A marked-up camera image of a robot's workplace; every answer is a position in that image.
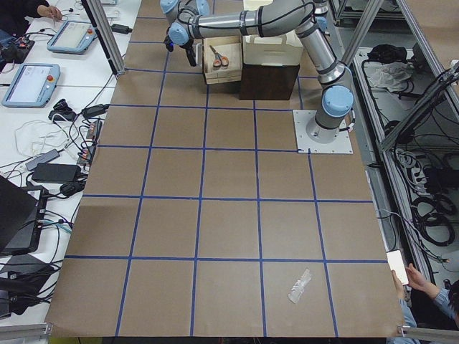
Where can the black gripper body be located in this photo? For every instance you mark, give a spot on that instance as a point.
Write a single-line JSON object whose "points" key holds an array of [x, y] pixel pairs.
{"points": [[187, 46]]}

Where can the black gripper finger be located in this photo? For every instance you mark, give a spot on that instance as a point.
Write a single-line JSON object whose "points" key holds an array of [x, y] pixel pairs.
{"points": [[191, 56]]}

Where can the wooden drawer with white handle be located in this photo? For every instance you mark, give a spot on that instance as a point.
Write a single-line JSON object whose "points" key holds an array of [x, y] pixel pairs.
{"points": [[231, 47]]}

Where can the orange handled scissors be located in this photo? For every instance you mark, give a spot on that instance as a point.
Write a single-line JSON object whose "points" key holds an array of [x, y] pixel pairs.
{"points": [[220, 61]]}

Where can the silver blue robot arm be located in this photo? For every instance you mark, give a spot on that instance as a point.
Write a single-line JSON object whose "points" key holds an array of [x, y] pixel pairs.
{"points": [[190, 20]]}

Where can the dark brown drawer cabinet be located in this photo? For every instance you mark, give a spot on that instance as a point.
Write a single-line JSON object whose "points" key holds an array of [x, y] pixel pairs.
{"points": [[267, 82]]}

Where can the person left hand under phone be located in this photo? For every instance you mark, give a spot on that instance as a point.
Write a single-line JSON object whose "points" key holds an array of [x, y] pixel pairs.
{"points": [[399, 287]]}

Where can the person right hand at phone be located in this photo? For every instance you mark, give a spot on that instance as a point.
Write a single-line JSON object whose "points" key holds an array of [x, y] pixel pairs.
{"points": [[419, 282]]}

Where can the white plastic tray box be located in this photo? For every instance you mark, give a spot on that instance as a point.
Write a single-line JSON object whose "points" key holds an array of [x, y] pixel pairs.
{"points": [[283, 50]]}

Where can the upper blue teach pendant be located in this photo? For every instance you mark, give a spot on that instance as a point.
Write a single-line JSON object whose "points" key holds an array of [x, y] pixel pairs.
{"points": [[73, 37]]}

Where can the blue teach pendant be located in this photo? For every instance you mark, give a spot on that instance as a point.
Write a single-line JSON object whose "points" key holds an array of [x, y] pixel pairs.
{"points": [[73, 37], [32, 86]]}

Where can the lower blue teach pendant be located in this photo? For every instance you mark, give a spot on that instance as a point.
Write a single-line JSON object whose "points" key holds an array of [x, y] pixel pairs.
{"points": [[32, 86]]}

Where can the black power adapter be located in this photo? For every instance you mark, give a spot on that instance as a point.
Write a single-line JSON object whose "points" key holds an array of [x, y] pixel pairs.
{"points": [[55, 173]]}

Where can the crumpled white cloth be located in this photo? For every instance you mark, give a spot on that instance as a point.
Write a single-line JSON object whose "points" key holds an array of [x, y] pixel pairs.
{"points": [[394, 76]]}

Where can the black laptop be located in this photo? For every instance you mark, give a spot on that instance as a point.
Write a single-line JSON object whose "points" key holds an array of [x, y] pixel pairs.
{"points": [[22, 213]]}

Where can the clear plastic wrapper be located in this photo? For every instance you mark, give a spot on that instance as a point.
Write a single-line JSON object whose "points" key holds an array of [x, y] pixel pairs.
{"points": [[298, 288]]}

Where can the white smartphone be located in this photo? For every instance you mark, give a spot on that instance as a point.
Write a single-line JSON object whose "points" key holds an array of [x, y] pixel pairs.
{"points": [[396, 263]]}

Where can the aluminium frame post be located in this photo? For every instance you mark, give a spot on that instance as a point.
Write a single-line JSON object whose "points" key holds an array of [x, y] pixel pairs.
{"points": [[96, 14]]}

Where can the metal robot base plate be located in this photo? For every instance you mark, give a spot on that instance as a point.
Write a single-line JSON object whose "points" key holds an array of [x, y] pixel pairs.
{"points": [[311, 138]]}

